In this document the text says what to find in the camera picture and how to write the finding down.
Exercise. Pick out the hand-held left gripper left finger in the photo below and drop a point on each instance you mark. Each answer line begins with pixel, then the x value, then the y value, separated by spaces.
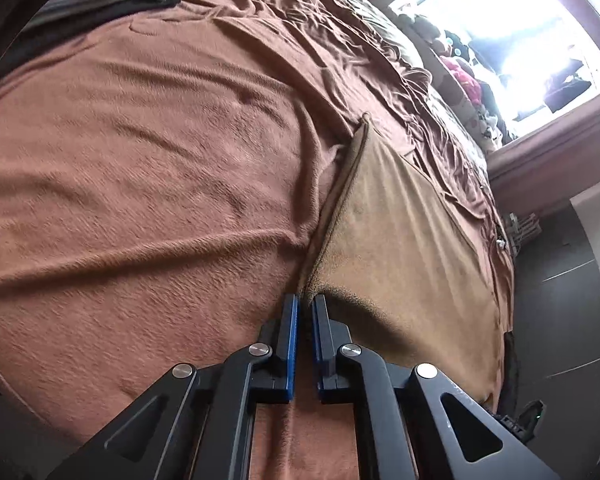
pixel 292 345

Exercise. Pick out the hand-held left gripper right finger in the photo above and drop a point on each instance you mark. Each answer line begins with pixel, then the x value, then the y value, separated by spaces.
pixel 317 345

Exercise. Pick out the tan printed T-shirt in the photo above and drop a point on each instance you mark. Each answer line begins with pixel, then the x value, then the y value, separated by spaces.
pixel 405 240

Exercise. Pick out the dark grey wardrobe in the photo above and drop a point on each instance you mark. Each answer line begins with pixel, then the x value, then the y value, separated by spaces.
pixel 555 310

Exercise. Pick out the brown blanket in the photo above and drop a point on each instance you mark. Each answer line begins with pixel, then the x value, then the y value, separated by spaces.
pixel 130 185

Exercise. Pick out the printed window seat cushion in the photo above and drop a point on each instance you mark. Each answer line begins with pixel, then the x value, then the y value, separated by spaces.
pixel 480 125

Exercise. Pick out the pink plush toy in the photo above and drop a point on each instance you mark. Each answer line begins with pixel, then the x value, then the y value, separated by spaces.
pixel 460 77

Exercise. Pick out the black folded garment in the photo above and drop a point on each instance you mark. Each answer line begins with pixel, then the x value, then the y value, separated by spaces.
pixel 80 27

